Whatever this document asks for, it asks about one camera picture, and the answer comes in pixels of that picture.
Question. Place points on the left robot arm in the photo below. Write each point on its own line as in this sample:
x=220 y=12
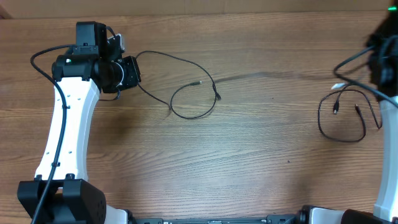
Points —
x=60 y=191

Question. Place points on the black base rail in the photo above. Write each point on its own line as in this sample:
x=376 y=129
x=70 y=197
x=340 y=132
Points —
x=270 y=219

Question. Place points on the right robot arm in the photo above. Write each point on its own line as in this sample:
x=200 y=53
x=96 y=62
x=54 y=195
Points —
x=382 y=62

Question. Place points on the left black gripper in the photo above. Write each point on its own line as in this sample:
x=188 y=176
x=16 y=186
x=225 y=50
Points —
x=134 y=77

